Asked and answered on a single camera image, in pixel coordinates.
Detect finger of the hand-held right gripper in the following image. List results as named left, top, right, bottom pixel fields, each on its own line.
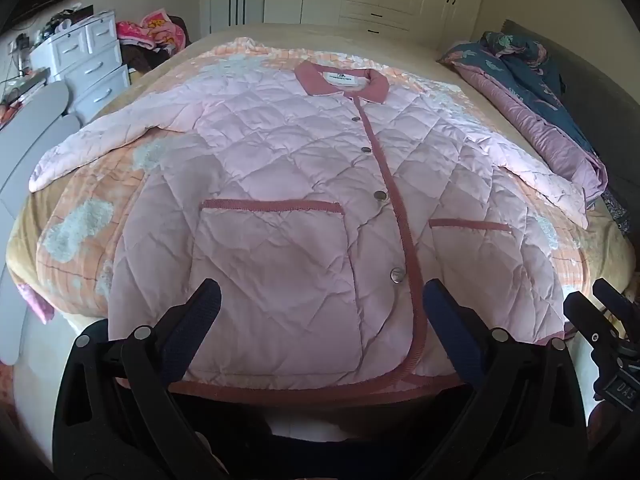
left=563, top=292, right=613, bottom=363
left=593, top=277, right=640, bottom=343

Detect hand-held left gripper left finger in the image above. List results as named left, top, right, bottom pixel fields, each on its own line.
left=52, top=278, right=236, bottom=480

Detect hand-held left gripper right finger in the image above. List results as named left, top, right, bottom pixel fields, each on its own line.
left=422, top=278, right=588, bottom=480

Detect pink quilted jacket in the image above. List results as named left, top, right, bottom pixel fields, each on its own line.
left=29, top=59, right=590, bottom=395

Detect dark patterned cloth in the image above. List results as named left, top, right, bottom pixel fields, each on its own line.
left=599, top=187, right=637, bottom=235

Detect orange plaid fleece blanket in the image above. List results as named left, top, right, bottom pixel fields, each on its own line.
left=36, top=36, right=583, bottom=317

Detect small pink cloth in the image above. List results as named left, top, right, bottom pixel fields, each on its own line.
left=16, top=281, right=55, bottom=324

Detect grey oval board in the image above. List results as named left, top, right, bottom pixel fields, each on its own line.
left=0, top=113, right=82, bottom=367
left=0, top=80, right=69, bottom=183

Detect purple and blue floral quilt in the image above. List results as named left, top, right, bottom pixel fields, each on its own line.
left=437, top=31, right=610, bottom=211

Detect grey headboard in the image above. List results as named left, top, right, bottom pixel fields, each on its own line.
left=500, top=19, right=640, bottom=271

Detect dark brown chair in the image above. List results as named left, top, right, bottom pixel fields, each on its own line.
left=120, top=16, right=194, bottom=75

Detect white drawer cabinet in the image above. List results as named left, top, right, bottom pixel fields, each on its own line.
left=29, top=10, right=132, bottom=126

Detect pink printed cloth pile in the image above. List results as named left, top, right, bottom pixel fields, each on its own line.
left=116, top=10, right=187, bottom=54

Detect cluttered desk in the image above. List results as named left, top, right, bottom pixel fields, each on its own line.
left=0, top=30, right=52, bottom=128

